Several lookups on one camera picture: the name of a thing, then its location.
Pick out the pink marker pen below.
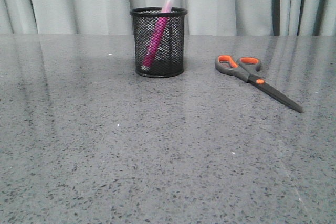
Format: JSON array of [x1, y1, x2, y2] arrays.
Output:
[[141, 0, 174, 72]]

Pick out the grey orange scissors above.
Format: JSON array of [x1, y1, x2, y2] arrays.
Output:
[[215, 55, 303, 113]]

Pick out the grey curtain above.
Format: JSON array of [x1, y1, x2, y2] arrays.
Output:
[[1, 0, 335, 36]]

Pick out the black mesh pen bin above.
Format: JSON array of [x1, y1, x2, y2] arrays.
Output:
[[130, 7, 187, 78]]

